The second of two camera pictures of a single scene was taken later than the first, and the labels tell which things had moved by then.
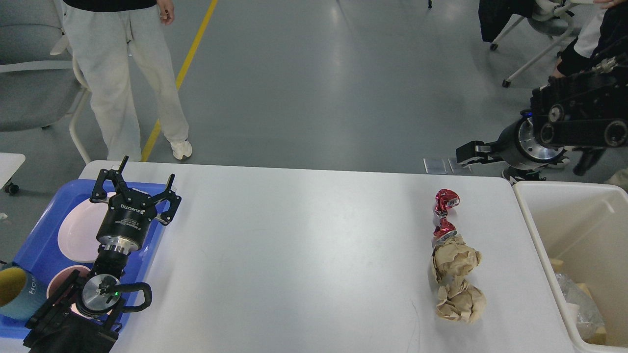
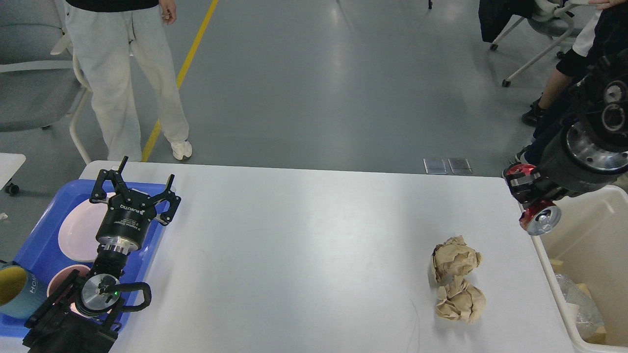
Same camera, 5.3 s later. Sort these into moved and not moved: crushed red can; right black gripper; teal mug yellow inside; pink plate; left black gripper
Moved: crushed red can; right black gripper
Not moved: pink plate; teal mug yellow inside; left black gripper
